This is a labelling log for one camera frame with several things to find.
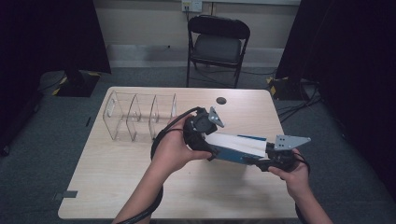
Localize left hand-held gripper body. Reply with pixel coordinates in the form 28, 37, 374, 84
182, 106, 225, 153

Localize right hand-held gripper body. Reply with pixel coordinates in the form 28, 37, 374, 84
256, 134, 312, 173

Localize blue book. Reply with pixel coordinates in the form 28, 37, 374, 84
204, 132, 269, 166

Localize clear acrylic file rack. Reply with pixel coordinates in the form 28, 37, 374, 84
102, 90, 178, 143

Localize person's left hand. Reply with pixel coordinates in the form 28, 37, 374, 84
150, 115, 213, 182

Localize person's right hand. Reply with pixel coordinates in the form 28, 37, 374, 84
268, 148, 311, 201

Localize black stand base yellow tape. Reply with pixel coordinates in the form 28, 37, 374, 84
266, 76, 310, 102
51, 69, 103, 98

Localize black folding chair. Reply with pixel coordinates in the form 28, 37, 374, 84
186, 14, 251, 90

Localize black curtain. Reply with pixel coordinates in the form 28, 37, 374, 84
275, 0, 396, 202
0, 0, 112, 153

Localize grey floor tape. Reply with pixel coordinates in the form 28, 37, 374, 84
53, 189, 78, 202

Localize black floor cables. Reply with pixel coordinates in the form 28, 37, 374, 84
276, 79, 323, 123

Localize white wall outlet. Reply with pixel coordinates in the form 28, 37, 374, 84
181, 0, 204, 14

